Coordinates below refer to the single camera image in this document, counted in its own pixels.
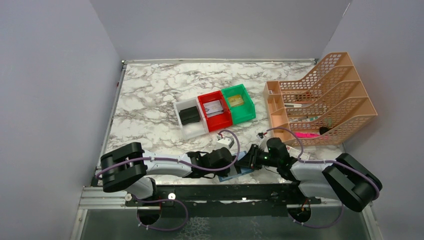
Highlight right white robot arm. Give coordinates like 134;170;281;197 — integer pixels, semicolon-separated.
235;137;383;212

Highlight white plastic bin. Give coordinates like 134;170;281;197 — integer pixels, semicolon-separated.
173;97;209;140

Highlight black wallet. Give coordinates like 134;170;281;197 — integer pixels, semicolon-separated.
178;106;202;126

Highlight black mounting rail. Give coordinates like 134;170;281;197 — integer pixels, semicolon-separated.
125;183;321;218

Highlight green plastic bin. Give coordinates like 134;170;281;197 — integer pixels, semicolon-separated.
221;84;256;125

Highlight pens in organizer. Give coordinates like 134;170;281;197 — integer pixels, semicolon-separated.
284;102;320;123

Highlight red plastic bin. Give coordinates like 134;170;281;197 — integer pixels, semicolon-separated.
197;90;233;132

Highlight stack of cards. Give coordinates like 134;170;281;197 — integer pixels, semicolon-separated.
203;100;224;118

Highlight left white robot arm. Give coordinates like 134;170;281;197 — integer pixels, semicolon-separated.
95;142;238;200

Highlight purple cable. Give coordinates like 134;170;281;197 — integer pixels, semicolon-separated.
258;127;383;202
95;129;241;181

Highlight pink marker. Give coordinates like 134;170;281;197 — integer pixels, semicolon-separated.
294;132;320;139

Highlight white red box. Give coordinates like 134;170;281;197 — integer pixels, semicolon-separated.
286;145;310;161

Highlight blue card holder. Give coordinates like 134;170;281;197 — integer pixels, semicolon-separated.
218;162;254;183

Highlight orange file organizer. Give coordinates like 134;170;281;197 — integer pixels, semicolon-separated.
263;52;378;147

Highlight gold credit card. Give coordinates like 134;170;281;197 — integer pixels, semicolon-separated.
227;94;245;108

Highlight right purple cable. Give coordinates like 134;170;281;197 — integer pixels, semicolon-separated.
258;127;383;202

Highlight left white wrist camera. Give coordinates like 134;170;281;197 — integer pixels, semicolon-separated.
215;136;235;150

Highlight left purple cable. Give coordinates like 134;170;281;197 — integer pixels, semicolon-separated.
95;129;241;181

